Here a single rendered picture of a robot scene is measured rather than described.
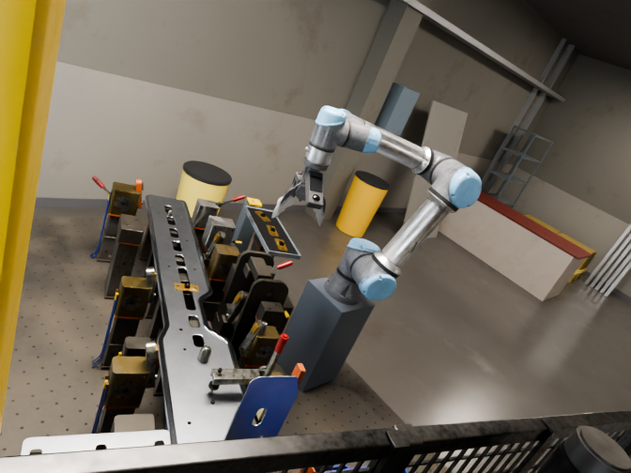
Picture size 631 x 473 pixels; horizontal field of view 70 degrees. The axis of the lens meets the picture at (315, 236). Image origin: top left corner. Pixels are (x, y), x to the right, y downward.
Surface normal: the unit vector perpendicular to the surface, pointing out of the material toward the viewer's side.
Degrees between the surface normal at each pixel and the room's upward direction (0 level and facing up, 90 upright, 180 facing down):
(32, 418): 0
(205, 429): 0
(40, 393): 0
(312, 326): 90
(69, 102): 90
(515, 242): 90
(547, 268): 90
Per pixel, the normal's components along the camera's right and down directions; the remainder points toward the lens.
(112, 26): 0.62, 0.54
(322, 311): -0.69, 0.03
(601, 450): 0.37, -0.84
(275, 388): 0.36, 0.51
